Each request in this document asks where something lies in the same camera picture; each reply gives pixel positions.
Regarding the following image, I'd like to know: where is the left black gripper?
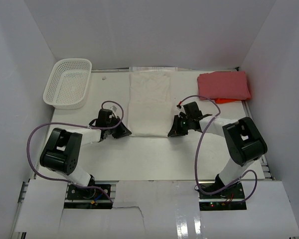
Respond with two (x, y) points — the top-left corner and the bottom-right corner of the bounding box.
(106, 117), (131, 139)

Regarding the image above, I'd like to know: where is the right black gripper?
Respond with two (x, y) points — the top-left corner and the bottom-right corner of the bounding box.
(168, 115), (192, 137)

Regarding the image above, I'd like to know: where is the white t shirt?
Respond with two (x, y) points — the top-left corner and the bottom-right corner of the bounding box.
(128, 72), (173, 137)

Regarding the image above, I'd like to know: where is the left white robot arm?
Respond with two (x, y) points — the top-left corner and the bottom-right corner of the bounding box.
(40, 107), (132, 199)

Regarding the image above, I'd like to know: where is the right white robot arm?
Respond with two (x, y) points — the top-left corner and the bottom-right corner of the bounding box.
(167, 102), (268, 199)

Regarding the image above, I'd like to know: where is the folded orange t shirt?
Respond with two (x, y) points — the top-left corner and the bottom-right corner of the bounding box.
(215, 99), (240, 104)

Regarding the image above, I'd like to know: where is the folded red t shirt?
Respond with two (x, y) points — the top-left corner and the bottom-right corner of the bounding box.
(197, 71), (251, 101)

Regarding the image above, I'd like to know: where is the white plastic basket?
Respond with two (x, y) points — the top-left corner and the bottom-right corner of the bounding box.
(43, 58), (92, 110)

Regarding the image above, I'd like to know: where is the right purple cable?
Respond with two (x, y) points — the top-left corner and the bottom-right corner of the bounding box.
(177, 95), (259, 204)

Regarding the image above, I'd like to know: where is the purple cable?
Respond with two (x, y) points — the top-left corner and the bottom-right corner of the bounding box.
(26, 101), (125, 205)
(177, 95), (259, 204)

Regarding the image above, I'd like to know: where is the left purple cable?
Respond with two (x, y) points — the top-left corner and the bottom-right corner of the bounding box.
(26, 101), (125, 205)

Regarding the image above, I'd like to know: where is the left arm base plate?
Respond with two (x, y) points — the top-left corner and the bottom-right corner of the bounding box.
(64, 185), (112, 210)

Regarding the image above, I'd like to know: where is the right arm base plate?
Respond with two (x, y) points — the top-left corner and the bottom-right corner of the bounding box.
(194, 182), (247, 212)

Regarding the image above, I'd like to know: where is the aluminium frame rail left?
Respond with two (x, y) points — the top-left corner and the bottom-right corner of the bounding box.
(9, 108), (55, 239)

